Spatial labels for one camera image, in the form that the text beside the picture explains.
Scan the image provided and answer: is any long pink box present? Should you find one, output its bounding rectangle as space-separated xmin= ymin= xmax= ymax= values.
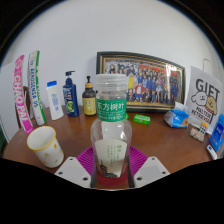
xmin=13 ymin=54 xmax=35 ymax=135

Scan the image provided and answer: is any small orange white box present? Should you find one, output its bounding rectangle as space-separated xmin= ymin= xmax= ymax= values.
xmin=199 ymin=121 xmax=209 ymax=135

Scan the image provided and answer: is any white yellow-rimmed cup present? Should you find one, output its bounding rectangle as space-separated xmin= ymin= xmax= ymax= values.
xmin=26 ymin=125 xmax=65 ymax=169

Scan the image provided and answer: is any framed group photo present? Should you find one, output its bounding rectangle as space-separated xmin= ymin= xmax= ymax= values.
xmin=95 ymin=50 xmax=186 ymax=113

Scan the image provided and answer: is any amber pump bottle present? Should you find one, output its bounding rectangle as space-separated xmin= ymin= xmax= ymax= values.
xmin=81 ymin=75 xmax=98 ymax=117

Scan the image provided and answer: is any blue tissue pack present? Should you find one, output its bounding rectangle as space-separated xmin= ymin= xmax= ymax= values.
xmin=163 ymin=105 xmax=190 ymax=129

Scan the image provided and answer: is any clear green-label drink bottle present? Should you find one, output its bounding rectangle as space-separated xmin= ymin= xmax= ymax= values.
xmin=90 ymin=73 xmax=133 ymax=188

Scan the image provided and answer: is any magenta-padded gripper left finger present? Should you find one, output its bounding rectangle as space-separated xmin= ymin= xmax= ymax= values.
xmin=54 ymin=145 xmax=98 ymax=188

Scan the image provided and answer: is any flat round red coaster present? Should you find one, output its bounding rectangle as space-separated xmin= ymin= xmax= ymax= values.
xmin=94 ymin=166 xmax=129 ymax=187

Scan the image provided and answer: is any white blue-capped lotion bottle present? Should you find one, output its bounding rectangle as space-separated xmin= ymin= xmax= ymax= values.
xmin=45 ymin=80 xmax=65 ymax=121

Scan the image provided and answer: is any small patterned snack packet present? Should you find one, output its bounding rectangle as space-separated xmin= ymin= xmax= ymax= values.
xmin=189 ymin=126 xmax=206 ymax=143

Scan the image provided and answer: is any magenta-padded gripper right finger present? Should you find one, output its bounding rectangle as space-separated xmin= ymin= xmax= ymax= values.
xmin=128 ymin=145 xmax=171 ymax=188

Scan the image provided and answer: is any white remote control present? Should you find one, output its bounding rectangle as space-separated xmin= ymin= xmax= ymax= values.
xmin=205 ymin=143 xmax=219 ymax=161

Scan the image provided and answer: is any blue detergent bottle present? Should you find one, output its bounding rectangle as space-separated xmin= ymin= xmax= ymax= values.
xmin=209 ymin=113 xmax=224 ymax=153

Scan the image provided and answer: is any white flat board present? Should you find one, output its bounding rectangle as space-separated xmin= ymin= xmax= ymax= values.
xmin=0 ymin=63 xmax=19 ymax=141

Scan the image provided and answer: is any white paper gift bag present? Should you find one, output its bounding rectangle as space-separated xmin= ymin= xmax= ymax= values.
xmin=185 ymin=59 xmax=224 ymax=135

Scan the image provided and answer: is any dark blue pump bottle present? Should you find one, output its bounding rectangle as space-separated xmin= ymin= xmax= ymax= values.
xmin=62 ymin=70 xmax=80 ymax=118

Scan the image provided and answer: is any long white green box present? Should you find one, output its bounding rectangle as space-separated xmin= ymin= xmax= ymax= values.
xmin=27 ymin=50 xmax=47 ymax=126

